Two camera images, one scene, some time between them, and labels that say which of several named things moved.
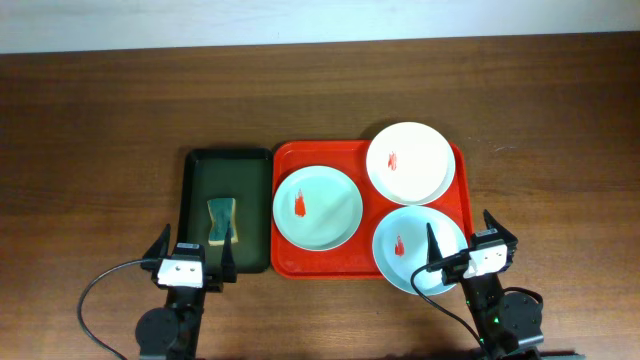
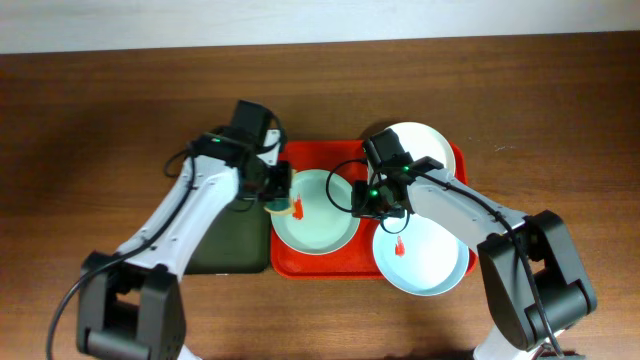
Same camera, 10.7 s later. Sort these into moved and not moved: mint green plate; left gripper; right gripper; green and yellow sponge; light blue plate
Moved: green and yellow sponge; left gripper; right gripper
Not moved: mint green plate; light blue plate
